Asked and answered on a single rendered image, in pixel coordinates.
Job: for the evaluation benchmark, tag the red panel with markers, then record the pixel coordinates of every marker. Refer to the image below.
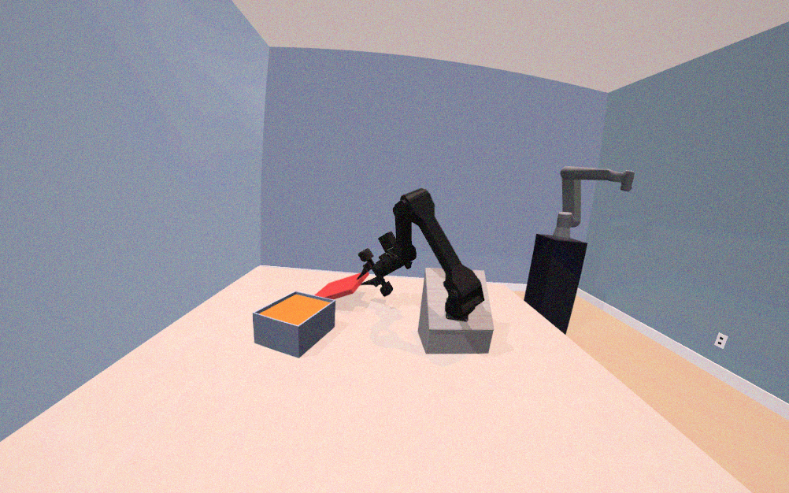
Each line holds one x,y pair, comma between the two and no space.
340,288

